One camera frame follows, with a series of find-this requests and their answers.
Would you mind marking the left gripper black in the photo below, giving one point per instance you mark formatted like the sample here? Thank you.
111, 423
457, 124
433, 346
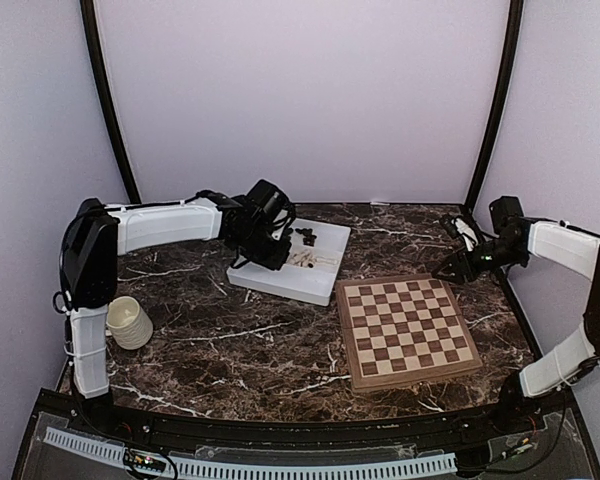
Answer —
276, 261

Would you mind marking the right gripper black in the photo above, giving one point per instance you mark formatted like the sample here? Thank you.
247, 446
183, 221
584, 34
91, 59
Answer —
457, 260

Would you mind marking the white plastic divided tray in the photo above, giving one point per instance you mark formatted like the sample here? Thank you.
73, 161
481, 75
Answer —
310, 272

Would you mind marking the wooden chess board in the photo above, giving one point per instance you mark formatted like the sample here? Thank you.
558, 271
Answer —
402, 330

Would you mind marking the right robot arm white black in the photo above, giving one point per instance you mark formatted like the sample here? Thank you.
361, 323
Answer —
569, 254

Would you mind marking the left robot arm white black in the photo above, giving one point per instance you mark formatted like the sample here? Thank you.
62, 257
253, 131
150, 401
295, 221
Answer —
90, 248

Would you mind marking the dark chess pieces pile upper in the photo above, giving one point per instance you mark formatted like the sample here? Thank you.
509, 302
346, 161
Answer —
307, 235

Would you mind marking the white chess pieces pile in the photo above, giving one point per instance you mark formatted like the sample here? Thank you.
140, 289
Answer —
310, 259

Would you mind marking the cream ribbed ceramic mug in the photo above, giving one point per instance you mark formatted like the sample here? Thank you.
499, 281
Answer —
128, 323

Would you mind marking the black front rail base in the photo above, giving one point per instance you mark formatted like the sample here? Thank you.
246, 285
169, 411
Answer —
550, 442

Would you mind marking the black left frame post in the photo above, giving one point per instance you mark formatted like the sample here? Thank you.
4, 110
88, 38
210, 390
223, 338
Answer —
99, 72

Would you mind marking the black frame post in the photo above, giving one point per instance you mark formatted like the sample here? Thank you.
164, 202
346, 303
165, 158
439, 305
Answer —
99, 72
500, 94

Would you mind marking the black right frame post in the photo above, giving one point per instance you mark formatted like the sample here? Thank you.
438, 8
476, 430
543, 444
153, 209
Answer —
500, 94

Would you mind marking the white slotted cable duct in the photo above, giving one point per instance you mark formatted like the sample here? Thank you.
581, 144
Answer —
224, 463

